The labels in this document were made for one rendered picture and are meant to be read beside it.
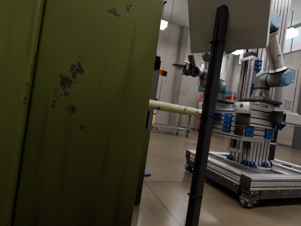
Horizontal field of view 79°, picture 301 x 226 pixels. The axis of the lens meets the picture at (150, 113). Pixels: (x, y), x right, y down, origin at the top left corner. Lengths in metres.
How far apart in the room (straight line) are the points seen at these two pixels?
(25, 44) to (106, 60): 0.27
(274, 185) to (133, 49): 1.44
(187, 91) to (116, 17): 10.40
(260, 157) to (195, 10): 1.51
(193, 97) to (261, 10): 10.47
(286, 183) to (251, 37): 1.26
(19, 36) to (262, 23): 0.86
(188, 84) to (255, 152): 9.40
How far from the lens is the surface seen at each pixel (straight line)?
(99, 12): 0.79
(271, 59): 1.67
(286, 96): 2.20
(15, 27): 0.63
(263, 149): 2.09
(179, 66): 1.55
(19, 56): 0.61
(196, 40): 1.02
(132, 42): 0.80
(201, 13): 1.00
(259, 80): 1.76
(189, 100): 11.13
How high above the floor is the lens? 0.58
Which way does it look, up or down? level
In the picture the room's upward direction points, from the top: 8 degrees clockwise
